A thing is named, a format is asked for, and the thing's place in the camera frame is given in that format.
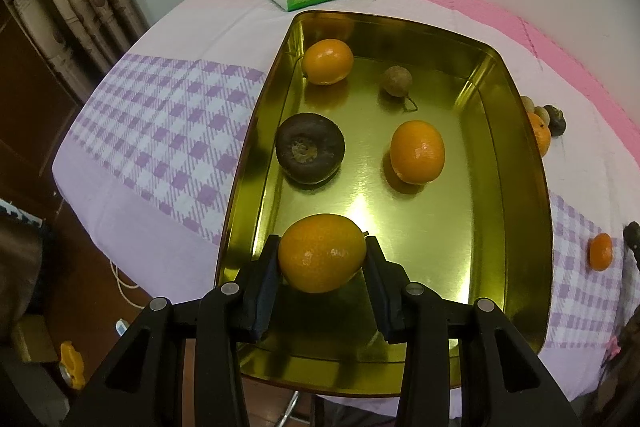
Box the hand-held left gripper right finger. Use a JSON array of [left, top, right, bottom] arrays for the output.
[[364, 234, 583, 427]]

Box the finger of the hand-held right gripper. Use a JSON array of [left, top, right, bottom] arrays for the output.
[[622, 221, 640, 268]]

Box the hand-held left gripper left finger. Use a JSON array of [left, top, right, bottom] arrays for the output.
[[62, 234, 281, 427]]

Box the orange mandarin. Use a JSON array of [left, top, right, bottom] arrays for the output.
[[525, 112, 552, 158], [587, 233, 614, 272], [301, 39, 354, 86], [278, 214, 367, 294], [389, 120, 446, 186]]

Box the red and gold tin box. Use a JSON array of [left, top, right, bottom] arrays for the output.
[[214, 10, 554, 397]]

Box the dark brown mangosteen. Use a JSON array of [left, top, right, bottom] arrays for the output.
[[275, 113, 346, 184], [544, 105, 568, 138]]

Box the brown longan with stem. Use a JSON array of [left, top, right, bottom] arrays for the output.
[[382, 66, 419, 112]]

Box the metal chair leg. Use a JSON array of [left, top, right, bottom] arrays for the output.
[[272, 391, 301, 427]]

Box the yellow plastic item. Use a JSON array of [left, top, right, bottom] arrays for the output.
[[59, 341, 86, 390]]

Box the purple checked tablecloth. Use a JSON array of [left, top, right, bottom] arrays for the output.
[[51, 0, 640, 418]]

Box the dark wooden cabinet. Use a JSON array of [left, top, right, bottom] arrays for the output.
[[0, 0, 86, 208]]

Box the white cable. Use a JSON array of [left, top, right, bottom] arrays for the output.
[[110, 257, 151, 310]]

